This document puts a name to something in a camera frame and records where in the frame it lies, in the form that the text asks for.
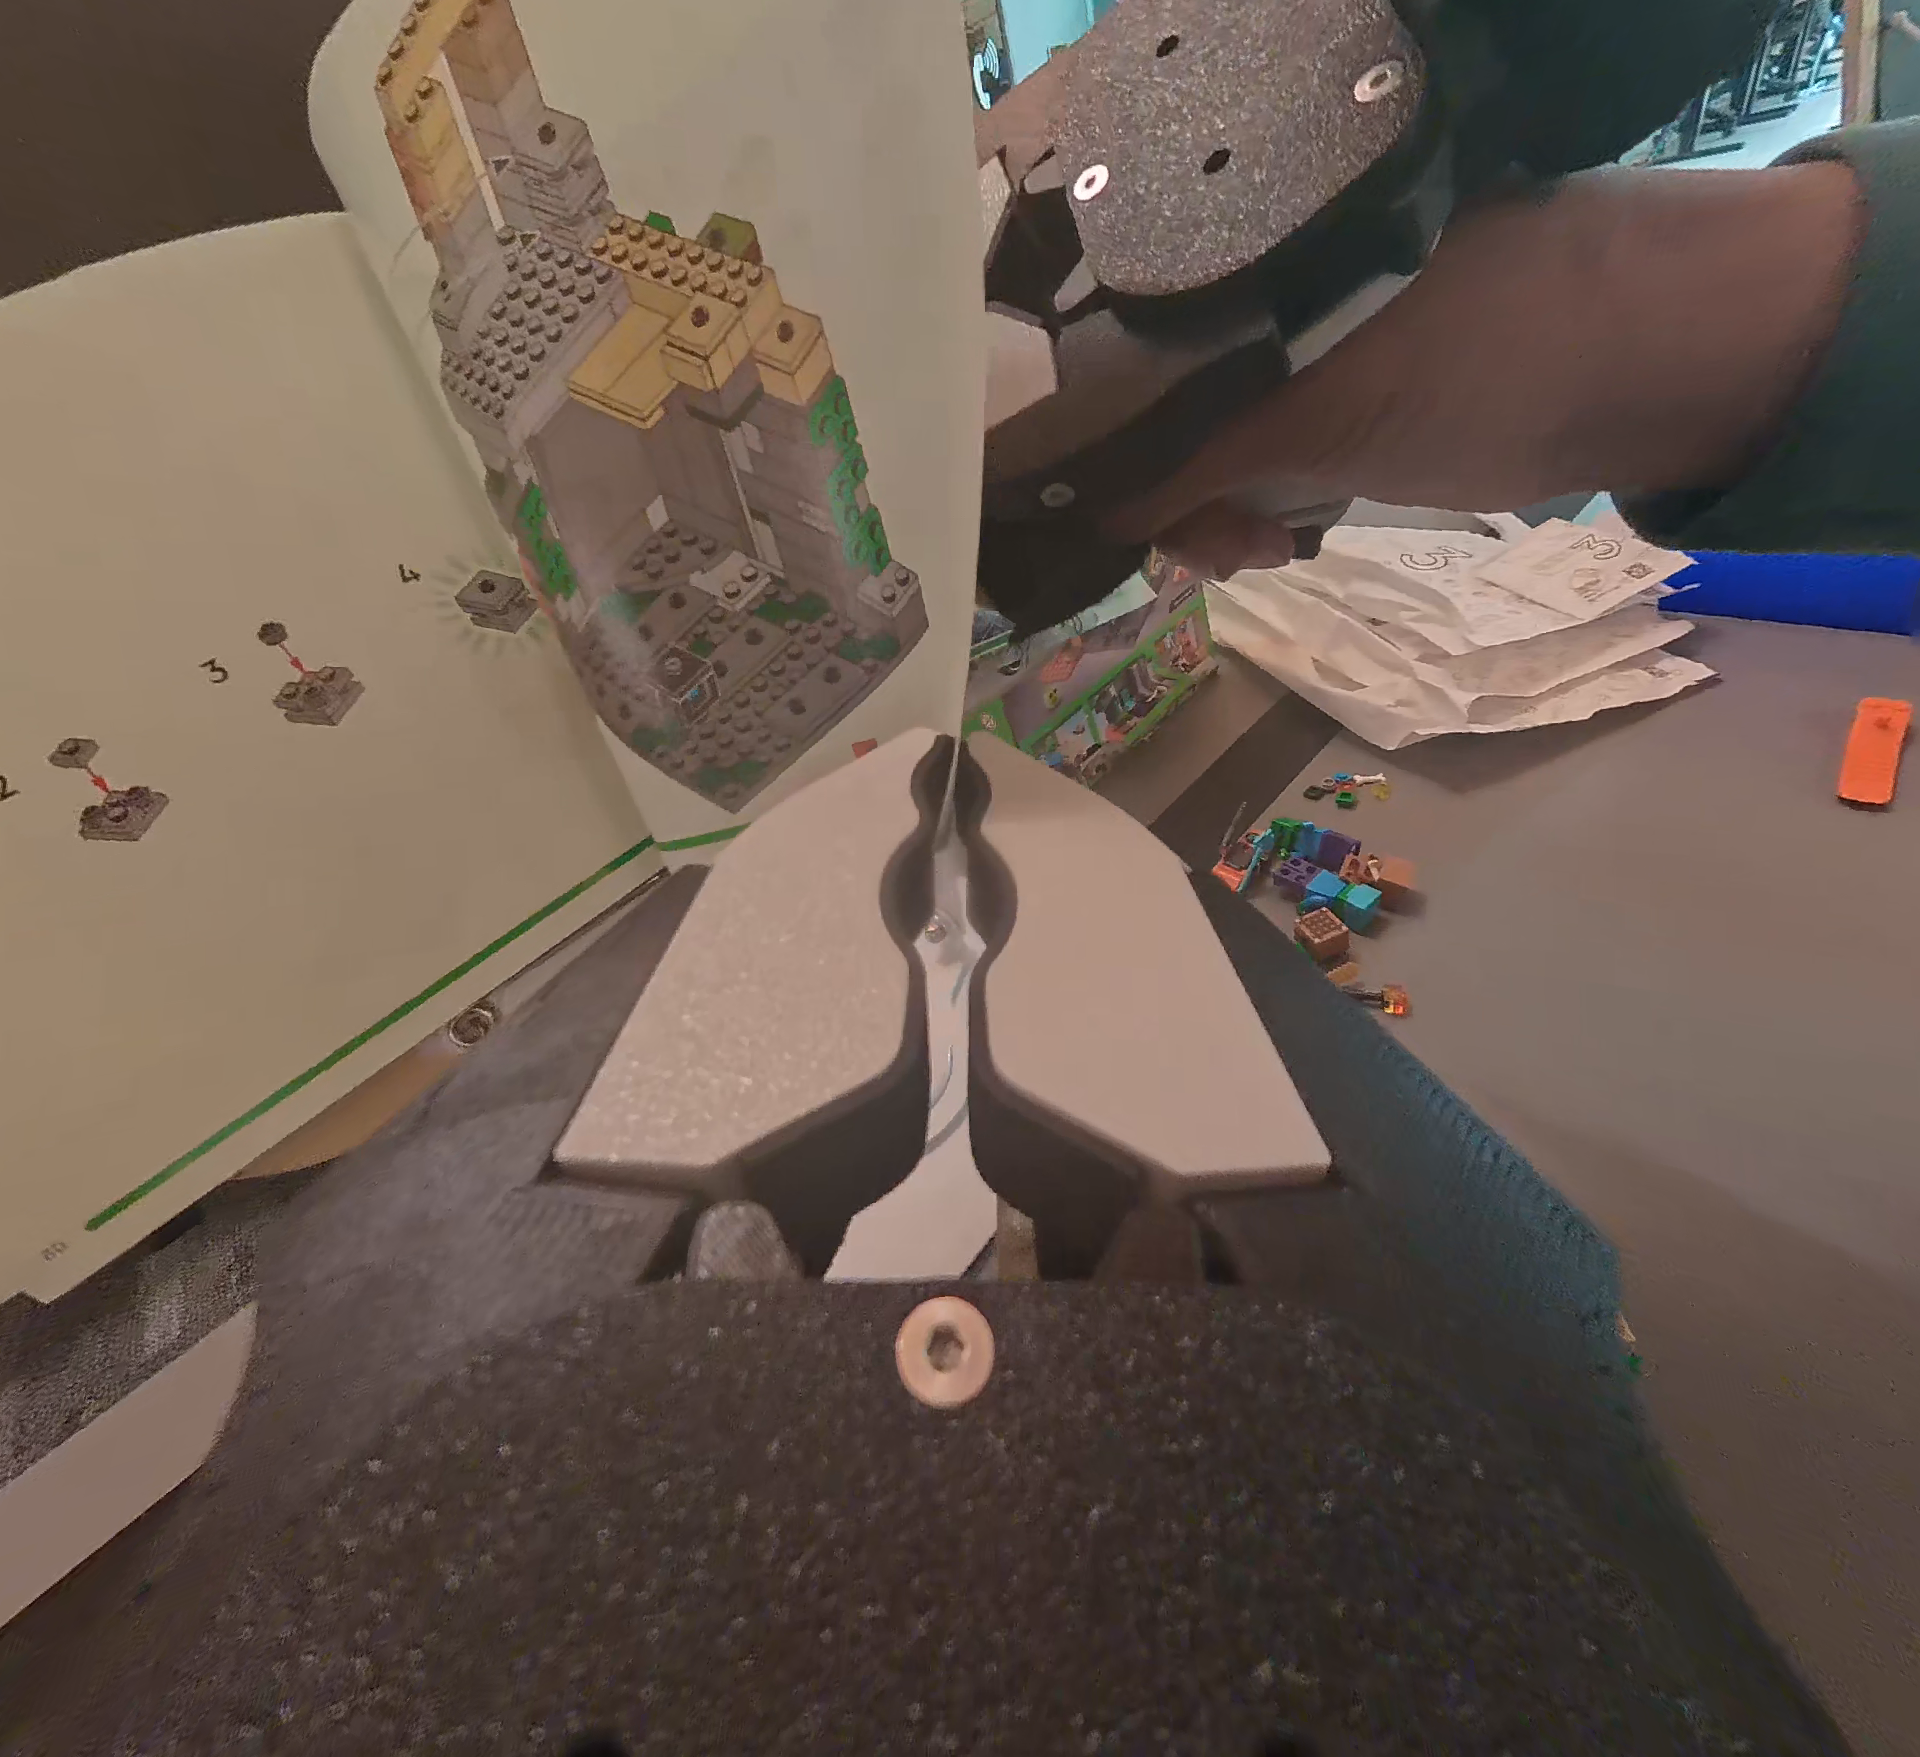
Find open instruction booklet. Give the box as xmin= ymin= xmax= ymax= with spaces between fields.
xmin=0 ymin=0 xmax=996 ymax=1309

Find person's right hand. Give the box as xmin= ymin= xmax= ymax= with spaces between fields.
xmin=1147 ymin=158 xmax=1867 ymax=576

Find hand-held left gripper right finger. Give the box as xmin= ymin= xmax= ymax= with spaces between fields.
xmin=956 ymin=733 xmax=1335 ymax=1279

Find black backdrop board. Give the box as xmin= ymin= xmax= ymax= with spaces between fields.
xmin=0 ymin=0 xmax=544 ymax=302

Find green toy set box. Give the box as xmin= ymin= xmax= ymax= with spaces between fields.
xmin=957 ymin=549 xmax=1220 ymax=794

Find orange brick separator tool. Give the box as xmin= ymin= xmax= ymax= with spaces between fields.
xmin=1837 ymin=696 xmax=1916 ymax=810

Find white paper bag pile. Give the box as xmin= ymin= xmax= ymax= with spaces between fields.
xmin=1203 ymin=509 xmax=1722 ymax=753

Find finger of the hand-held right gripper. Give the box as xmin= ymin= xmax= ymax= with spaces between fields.
xmin=980 ymin=309 xmax=1069 ymax=438

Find green purple toy figure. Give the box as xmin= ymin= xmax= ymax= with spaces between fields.
xmin=1265 ymin=817 xmax=1382 ymax=938

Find blue plastic bin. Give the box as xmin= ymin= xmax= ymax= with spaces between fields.
xmin=1655 ymin=549 xmax=1920 ymax=623

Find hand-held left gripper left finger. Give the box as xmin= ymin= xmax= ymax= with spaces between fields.
xmin=551 ymin=727 xmax=953 ymax=1282

